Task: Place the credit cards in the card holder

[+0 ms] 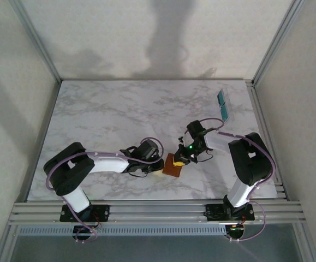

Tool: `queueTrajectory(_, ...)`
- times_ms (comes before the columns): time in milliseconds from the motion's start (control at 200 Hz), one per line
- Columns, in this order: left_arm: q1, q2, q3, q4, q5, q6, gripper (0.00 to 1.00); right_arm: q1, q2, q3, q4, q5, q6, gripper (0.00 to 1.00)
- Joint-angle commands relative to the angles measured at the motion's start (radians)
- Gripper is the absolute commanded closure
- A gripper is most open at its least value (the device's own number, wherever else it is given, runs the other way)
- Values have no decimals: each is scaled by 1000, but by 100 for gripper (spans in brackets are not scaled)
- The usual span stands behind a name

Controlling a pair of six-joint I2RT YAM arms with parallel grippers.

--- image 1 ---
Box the brown leather card holder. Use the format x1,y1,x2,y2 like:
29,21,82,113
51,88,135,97
162,152,185,178

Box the clear acrylic card stand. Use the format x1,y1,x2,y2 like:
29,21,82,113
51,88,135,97
216,87,238,124

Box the round black controller board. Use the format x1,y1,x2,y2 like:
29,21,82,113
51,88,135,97
72,225,102,243
225,223,246,243

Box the left gripper thin black cable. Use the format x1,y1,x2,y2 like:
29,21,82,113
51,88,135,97
127,169,149,178

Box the gripper thin black cable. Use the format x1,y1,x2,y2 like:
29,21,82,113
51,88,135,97
127,169,149,178
193,151,214,164

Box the right gripper thin black cable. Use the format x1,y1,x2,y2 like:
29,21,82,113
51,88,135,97
193,151,214,164

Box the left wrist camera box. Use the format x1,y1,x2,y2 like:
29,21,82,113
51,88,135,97
136,138,160,162

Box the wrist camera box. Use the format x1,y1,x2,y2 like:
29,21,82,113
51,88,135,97
136,138,160,162
187,120,207,138

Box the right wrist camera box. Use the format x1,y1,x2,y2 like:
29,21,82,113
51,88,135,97
187,120,207,138

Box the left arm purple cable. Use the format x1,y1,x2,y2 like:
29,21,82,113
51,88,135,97
45,136,165,243

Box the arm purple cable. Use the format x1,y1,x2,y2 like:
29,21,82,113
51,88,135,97
200,117,276,243
45,136,165,243

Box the aluminium frame rails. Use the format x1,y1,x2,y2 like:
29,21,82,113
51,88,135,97
7,200,308,226

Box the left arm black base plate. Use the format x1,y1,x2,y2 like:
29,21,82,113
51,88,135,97
59,204,111,223

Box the grey slotted cable duct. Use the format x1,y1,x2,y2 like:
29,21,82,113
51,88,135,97
17,225,227,236

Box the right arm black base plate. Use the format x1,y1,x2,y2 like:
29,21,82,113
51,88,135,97
205,203,256,222

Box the aluminium side rail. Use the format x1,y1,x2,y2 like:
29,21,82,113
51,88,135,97
245,79,289,201

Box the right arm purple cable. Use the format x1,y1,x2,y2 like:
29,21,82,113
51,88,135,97
200,117,276,243

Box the aluminium frame post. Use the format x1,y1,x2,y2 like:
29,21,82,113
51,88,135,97
10,0,63,82
252,0,306,86

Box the aluminium frame leg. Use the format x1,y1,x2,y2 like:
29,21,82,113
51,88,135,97
293,222,316,262
0,225,19,262

